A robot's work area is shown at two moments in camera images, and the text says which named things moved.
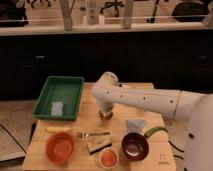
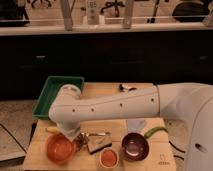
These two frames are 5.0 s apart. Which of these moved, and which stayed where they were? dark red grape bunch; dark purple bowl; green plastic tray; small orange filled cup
Moved: dark red grape bunch
Stayed: small orange filled cup; dark purple bowl; green plastic tray
